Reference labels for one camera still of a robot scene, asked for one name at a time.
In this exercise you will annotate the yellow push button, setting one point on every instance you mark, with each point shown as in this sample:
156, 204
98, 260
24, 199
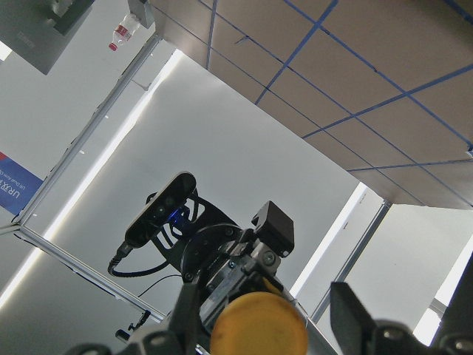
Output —
259, 322

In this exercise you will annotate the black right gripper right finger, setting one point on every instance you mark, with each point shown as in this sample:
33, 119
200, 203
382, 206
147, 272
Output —
351, 324

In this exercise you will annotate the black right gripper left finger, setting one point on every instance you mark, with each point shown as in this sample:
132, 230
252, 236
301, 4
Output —
185, 319

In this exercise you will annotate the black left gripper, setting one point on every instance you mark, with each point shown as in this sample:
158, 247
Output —
199, 239

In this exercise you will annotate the black wrist depth camera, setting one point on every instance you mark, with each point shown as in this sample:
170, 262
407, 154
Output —
159, 209

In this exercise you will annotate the plastic water bottle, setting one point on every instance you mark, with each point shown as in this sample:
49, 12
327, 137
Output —
124, 31

